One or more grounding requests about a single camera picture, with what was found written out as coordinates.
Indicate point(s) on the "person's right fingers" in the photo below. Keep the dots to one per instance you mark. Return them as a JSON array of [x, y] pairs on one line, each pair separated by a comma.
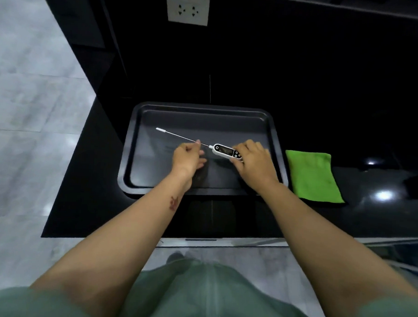
[[243, 152]]

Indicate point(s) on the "white wall socket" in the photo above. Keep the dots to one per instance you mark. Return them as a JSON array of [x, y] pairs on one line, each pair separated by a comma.
[[187, 9]]

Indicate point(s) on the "person's dark shoe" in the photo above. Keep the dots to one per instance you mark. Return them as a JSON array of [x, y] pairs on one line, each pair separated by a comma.
[[175, 257]]

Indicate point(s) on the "person's left forearm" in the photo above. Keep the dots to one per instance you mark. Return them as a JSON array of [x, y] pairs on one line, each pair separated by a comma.
[[131, 236]]

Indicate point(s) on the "green microfibre cloth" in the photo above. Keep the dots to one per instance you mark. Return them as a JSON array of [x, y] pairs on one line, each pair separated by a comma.
[[312, 176]]

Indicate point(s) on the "white digital probe thermometer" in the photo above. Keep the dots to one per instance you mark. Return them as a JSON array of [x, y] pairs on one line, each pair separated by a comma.
[[223, 150]]

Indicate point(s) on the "person's left fingers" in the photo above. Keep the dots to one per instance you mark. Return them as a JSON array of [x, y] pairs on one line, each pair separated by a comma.
[[195, 146]]

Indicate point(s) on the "person's green clothing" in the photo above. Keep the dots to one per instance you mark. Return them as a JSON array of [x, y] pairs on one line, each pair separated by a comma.
[[201, 299]]

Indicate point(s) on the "person's right forearm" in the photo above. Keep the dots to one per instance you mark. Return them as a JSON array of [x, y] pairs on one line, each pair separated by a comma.
[[316, 249]]

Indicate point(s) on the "person's right hand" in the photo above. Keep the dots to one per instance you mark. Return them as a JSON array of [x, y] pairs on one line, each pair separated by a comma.
[[256, 166]]

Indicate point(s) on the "person's left hand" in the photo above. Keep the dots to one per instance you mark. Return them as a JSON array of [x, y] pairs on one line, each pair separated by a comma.
[[183, 159]]

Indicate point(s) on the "black baking tray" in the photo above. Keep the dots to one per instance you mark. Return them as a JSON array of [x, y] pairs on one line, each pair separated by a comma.
[[153, 160]]

